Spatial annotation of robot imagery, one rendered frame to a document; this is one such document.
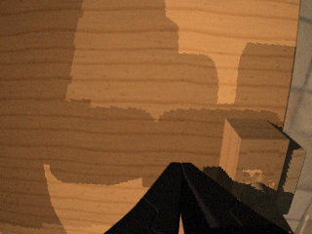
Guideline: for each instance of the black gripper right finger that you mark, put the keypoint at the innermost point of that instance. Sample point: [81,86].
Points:
[207,208]

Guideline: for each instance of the tan cylindrical pin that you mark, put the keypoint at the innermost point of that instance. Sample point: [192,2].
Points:
[256,197]

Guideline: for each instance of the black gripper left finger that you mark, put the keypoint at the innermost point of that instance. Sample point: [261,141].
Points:
[158,211]

